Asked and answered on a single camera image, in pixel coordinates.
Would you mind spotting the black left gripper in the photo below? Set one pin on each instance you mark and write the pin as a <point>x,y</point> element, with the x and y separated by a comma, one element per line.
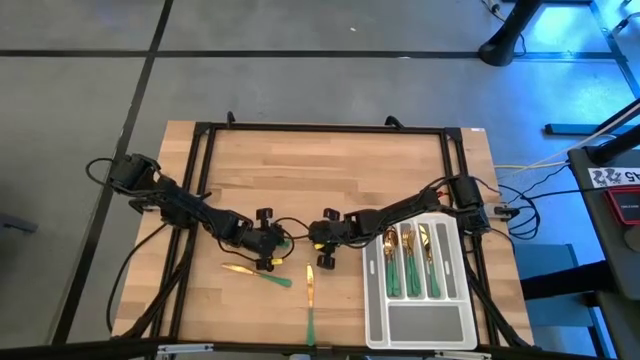
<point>265,237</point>

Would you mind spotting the black pole base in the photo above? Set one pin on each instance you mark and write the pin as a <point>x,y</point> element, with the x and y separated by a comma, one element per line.
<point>502,47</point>

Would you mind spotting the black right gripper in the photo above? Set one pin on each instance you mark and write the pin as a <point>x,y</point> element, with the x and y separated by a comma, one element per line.
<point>332,235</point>

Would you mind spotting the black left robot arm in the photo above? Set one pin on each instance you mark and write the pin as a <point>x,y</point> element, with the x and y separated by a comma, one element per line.
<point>190,207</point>

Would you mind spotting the white cutlery tray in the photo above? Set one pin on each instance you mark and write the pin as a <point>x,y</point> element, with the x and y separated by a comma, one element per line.
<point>425,322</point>

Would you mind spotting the silver bracket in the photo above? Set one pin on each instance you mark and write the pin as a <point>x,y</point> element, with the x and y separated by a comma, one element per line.
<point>462,354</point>
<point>185,349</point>

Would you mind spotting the red black device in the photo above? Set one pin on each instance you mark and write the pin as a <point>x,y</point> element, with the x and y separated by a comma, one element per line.
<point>625,205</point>

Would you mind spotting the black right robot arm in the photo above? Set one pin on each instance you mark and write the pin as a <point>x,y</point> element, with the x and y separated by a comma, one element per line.
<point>400,210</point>

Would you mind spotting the white power adapter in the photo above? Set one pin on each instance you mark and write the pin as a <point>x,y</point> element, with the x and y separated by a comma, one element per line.
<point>500,211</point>

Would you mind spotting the white printed label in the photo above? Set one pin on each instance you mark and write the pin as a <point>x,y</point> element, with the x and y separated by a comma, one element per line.
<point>612,177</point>

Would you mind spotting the grey side table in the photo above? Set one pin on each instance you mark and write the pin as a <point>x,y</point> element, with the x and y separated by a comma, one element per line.
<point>610,250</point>

